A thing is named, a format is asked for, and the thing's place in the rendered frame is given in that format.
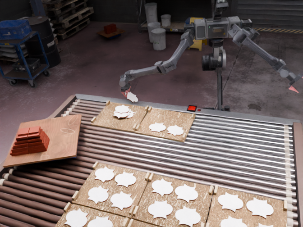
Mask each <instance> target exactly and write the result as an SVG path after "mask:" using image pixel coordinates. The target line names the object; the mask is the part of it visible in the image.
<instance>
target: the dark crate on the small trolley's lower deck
mask: <svg viewBox="0 0 303 227"><path fill-rule="evenodd" d="M25 60H26V62H27V65H28V68H29V70H30V73H33V72H34V71H36V70H37V69H38V68H40V67H41V66H42V65H41V63H40V59H30V58H25ZM18 64H20V65H18ZM12 67H13V69H14V72H22V73H27V69H26V67H25V64H24V62H23V59H22V58H21V59H19V60H18V61H16V62H15V63H14V64H12Z"/></svg>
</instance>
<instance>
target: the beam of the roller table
mask: <svg viewBox="0 0 303 227"><path fill-rule="evenodd" d="M75 96H76V97H77V99H80V100H87V101H95V102H102V103H106V102H107V101H108V100H109V101H110V102H114V103H121V104H130V105H136V106H143V107H146V106H147V105H148V107H150V106H151V107H152V108H155V109H163V110H169V111H175V112H181V113H188V114H193V113H195V114H198V115H205V116H213V117H220V118H230V119H237V120H244V121H252V122H259V123H269V124H277V125H287V126H291V127H292V125H293V122H296V123H300V120H296V119H288V118H277V117H269V116H262V115H254V114H246V113H236V112H228V111H220V110H212V109H201V108H197V109H196V112H189V111H187V108H188V107H186V106H178V105H170V104H159V103H152V102H144V101H137V102H133V103H132V102H131V101H130V100H126V99H118V98H110V97H102V96H94V95H84V94H76V95H75ZM198 109H200V110H201V111H198Z"/></svg>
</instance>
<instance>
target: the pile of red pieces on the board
mask: <svg viewBox="0 0 303 227"><path fill-rule="evenodd" d="M49 142H50V139H49V137H48V136H47V134H46V133H45V132H44V131H43V129H42V128H41V127H40V126H36V127H30V128H29V127H27V128H21V129H20V130H19V132H18V134H17V136H16V139H15V141H14V144H13V146H12V149H11V152H10V155H12V156H17V155H23V154H29V153H30V154H31V153H38V152H44V151H47V149H48V145H49Z"/></svg>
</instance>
